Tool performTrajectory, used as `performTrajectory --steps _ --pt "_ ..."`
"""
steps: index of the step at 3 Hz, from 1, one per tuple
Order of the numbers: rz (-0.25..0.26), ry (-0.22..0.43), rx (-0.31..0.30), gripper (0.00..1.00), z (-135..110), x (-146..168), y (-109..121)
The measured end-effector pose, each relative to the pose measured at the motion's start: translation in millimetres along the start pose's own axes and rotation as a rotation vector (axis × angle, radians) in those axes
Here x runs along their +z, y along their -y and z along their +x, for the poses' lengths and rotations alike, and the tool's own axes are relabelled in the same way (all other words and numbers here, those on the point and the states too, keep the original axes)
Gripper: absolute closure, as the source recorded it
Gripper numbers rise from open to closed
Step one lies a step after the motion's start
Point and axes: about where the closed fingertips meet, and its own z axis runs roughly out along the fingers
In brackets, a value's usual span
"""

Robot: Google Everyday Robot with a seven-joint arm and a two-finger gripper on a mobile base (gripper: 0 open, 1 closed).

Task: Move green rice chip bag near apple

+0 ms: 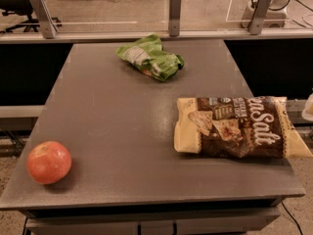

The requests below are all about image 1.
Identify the green rice chip bag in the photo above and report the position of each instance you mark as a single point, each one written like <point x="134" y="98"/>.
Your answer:
<point x="147" y="55"/>

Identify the clear plastic item at edge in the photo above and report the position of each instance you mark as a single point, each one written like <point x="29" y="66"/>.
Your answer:
<point x="307" y="112"/>

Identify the black office chair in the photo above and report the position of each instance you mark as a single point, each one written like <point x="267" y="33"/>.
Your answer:
<point x="20" y="8"/>

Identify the right metal bracket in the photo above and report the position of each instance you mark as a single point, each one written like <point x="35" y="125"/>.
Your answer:
<point x="257" y="21"/>

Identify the grey drawer cabinet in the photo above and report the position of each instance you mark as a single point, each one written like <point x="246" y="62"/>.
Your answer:
<point x="233" y="221"/>

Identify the red apple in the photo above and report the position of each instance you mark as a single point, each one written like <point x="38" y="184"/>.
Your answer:
<point x="48" y="162"/>

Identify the brown sea salt chip bag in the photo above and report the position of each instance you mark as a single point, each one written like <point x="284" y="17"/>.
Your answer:
<point x="242" y="127"/>

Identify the middle metal bracket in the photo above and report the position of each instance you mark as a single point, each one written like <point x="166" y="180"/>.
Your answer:
<point x="174" y="17"/>

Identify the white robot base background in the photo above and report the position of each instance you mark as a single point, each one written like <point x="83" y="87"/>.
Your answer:
<point x="276" y="15"/>

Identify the metal bracket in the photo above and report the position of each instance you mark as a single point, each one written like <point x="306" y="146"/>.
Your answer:
<point x="174" y="17"/>
<point x="49" y="31"/>
<point x="257" y="21"/>

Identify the left metal bracket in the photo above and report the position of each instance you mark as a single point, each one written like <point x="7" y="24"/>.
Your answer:
<point x="49" y="31"/>

